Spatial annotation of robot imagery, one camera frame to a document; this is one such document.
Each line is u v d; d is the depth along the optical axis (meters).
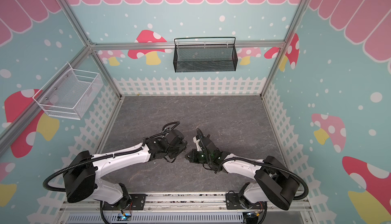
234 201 0.74
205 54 0.94
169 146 0.63
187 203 0.76
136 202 0.76
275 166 0.45
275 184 0.43
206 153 0.65
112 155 0.48
